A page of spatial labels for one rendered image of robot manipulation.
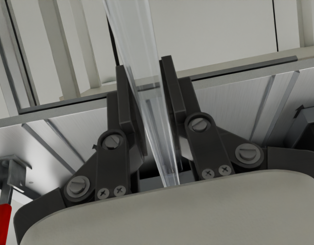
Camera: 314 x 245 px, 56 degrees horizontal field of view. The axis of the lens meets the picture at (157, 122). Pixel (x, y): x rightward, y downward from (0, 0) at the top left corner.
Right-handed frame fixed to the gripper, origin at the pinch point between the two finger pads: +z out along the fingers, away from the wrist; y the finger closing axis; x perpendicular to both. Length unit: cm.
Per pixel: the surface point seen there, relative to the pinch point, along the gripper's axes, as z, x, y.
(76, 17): 70, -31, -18
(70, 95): 37, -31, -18
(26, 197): 9.6, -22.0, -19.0
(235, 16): 152, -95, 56
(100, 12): 164, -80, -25
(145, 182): 9.1, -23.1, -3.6
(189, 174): 9.1, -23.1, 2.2
